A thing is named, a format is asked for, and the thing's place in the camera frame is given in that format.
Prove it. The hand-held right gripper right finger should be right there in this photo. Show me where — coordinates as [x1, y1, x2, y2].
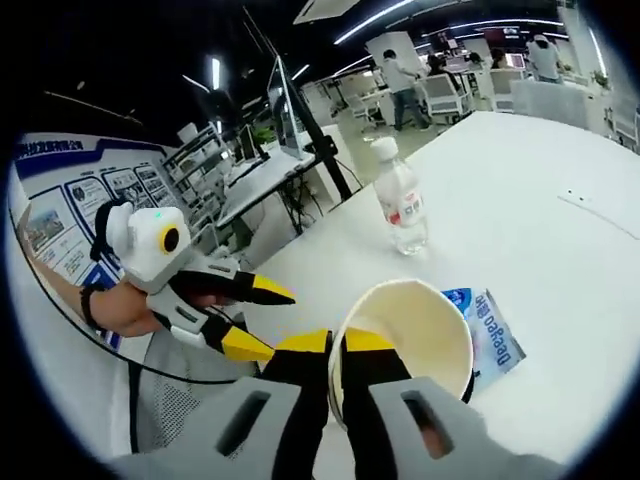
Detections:
[341, 325, 569, 480]

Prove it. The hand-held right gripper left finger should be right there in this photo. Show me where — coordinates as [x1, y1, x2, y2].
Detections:
[107, 327, 334, 480]

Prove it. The white wipes packet blue oval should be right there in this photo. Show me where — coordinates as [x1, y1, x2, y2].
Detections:
[439, 287, 527, 391]

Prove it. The white paper cup green print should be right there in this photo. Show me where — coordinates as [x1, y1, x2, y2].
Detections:
[327, 278, 475, 431]

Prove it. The clear plastic water bottle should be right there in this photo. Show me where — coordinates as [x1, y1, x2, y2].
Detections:
[368, 135, 430, 257]

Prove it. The person's left hand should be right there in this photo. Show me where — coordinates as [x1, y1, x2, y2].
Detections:
[93, 281, 164, 340]

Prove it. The black wristband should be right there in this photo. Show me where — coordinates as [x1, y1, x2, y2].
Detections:
[78, 287, 99, 330]

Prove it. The white shelving rack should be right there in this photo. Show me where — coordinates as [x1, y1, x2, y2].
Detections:
[163, 123, 237, 252]

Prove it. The white desk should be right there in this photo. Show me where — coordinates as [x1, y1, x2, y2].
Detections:
[218, 149, 321, 236]

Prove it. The white table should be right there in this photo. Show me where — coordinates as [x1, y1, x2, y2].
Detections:
[219, 110, 640, 480]

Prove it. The white office chair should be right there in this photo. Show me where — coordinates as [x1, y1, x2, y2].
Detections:
[421, 74, 472, 125]
[491, 67, 527, 115]

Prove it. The ceiling air vent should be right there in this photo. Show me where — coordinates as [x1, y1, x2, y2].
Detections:
[293, 0, 360, 25]

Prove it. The ceiling light strip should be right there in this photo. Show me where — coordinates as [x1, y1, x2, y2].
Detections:
[333, 0, 417, 30]

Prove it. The low white partition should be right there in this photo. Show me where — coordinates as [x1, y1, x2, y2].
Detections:
[509, 79, 590, 130]

